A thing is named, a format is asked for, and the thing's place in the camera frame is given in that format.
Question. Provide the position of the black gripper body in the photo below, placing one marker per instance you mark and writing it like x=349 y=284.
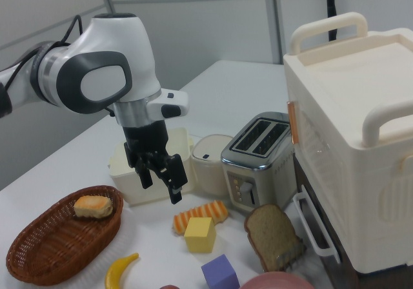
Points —
x=145 y=140

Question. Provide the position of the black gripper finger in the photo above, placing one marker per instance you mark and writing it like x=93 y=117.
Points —
x=175 y=176
x=145 y=174

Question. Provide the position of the long striped bread loaf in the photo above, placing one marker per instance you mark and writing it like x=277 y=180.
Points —
x=206 y=210

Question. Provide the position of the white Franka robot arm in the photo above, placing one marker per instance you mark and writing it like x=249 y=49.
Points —
x=113 y=37

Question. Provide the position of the small square bread roll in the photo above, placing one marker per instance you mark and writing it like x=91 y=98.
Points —
x=93 y=206

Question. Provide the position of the brown bread slice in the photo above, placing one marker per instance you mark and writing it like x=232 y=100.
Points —
x=269 y=231

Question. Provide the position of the brown wicker basket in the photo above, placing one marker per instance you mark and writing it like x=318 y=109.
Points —
x=48 y=247

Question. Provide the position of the open cream plastic box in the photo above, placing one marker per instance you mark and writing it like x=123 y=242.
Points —
x=119 y=176

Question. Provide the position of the small cream lidded container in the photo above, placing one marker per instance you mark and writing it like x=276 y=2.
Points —
x=208 y=169

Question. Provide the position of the yellow foam cube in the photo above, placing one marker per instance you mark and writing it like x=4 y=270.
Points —
x=200 y=235

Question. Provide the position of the silver two-slot toaster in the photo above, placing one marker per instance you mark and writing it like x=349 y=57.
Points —
x=258 y=169

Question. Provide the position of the yellow toy banana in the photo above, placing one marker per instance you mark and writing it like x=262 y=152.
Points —
x=114 y=273

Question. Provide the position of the purple foam cube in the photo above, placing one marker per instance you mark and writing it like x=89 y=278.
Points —
x=219 y=273

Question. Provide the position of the red apple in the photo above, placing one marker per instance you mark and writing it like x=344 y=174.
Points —
x=168 y=287

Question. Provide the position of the dark brown cabinet base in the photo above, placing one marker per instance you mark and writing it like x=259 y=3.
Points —
x=305 y=179

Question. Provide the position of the pink plate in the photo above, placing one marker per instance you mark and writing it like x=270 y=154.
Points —
x=274 y=281

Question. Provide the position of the black vertical pole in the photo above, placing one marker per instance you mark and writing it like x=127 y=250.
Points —
x=331 y=8

